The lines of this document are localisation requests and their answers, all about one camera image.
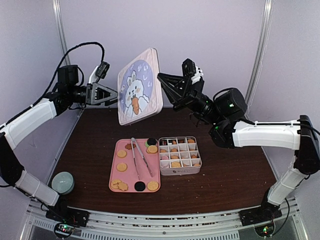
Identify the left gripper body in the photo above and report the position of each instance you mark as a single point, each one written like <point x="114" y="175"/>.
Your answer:
<point x="88" y="89"/>

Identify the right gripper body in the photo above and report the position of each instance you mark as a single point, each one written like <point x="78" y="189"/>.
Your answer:
<point x="193" y="92"/>

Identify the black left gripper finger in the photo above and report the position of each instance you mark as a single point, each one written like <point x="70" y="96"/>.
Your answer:
<point x="107" y="101"/>
<point x="104" y="91"/>

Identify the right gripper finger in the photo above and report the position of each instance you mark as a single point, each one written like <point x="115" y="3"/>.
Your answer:
<point x="174" y="94"/>
<point x="171" y="79"/>

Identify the metal serving tongs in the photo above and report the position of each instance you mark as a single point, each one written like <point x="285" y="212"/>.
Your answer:
<point x="134" y="144"/>

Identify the chocolate swirl cookie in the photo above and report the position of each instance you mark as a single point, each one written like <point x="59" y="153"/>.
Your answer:
<point x="164" y="142"/>

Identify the brown leaf shaped cookie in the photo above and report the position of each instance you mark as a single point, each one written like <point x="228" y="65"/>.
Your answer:
<point x="128" y="146"/>

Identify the pink round cookie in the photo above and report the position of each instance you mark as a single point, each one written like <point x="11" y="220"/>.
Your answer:
<point x="164" y="157"/>

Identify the large round tan cookie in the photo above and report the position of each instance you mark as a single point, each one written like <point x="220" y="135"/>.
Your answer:
<point x="175" y="164"/>

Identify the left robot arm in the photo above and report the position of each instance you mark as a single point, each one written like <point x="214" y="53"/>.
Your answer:
<point x="65" y="93"/>

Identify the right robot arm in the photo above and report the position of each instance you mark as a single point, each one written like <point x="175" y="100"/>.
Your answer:
<point x="225" y="112"/>

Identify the black sandwich cookie top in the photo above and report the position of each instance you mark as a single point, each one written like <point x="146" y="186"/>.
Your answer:
<point x="151" y="141"/>

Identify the black sandwich cookie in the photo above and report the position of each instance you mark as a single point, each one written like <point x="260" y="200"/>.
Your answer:
<point x="139" y="186"/>
<point x="151" y="141"/>

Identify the white divided cookie tin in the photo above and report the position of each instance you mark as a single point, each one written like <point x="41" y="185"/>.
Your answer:
<point x="183" y="149"/>

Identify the pink plastic tray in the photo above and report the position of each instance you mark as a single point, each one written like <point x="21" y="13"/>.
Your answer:
<point x="123" y="167"/>

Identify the round cookie red mark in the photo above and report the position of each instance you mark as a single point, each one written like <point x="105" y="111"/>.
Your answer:
<point x="115" y="183"/>

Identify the black sandwich cookie lower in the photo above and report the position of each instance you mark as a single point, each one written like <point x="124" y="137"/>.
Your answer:
<point x="139" y="186"/>

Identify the round tan cookie bottom right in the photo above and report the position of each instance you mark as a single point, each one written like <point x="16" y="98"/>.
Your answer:
<point x="153" y="186"/>

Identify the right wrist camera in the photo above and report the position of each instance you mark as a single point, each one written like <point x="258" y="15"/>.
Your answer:
<point x="191" y="71"/>

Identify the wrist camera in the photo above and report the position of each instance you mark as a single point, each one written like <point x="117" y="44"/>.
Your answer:
<point x="99" y="72"/>
<point x="191" y="71"/>

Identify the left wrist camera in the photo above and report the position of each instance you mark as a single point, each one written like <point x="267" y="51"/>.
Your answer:
<point x="99" y="72"/>

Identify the left frame post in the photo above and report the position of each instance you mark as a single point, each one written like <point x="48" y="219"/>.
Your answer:
<point x="59" y="24"/>

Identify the frame post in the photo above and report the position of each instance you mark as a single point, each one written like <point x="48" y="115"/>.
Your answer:
<point x="59" y="24"/>
<point x="261" y="48"/>

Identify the right frame post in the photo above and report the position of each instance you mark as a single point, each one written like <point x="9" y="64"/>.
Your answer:
<point x="261" y="48"/>

